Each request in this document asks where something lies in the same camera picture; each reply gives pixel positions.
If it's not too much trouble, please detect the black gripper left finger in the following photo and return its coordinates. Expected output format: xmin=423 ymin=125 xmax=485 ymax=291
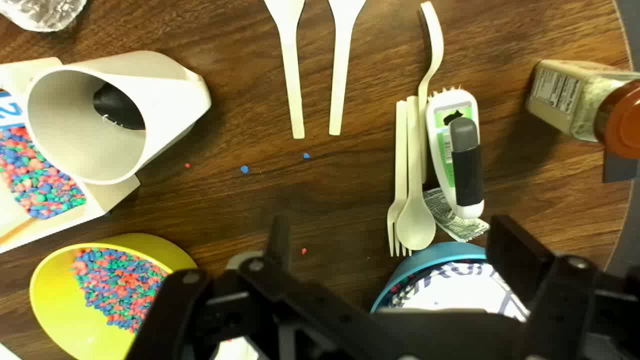
xmin=265 ymin=216 xmax=291 ymax=270

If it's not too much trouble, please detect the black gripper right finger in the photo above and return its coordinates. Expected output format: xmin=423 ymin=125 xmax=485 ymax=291
xmin=486 ymin=215 xmax=555 ymax=300

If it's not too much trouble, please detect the blue bowl with cloth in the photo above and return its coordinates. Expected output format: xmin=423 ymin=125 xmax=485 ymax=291
xmin=370 ymin=243 xmax=528 ymax=323

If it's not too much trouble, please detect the white dish brush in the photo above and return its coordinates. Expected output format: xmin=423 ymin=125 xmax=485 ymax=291
xmin=427 ymin=88 xmax=485 ymax=220

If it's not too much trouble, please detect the spice jar red lid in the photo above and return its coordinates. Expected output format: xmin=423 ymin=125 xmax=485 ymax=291
xmin=527 ymin=60 xmax=640 ymax=161

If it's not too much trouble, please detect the yellow bowl with beads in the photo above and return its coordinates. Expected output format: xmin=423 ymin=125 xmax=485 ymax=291
xmin=30 ymin=232 xmax=196 ymax=360

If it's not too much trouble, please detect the curved wooden fork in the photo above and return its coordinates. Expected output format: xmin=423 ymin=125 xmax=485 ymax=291
xmin=417 ymin=0 xmax=447 ymax=187

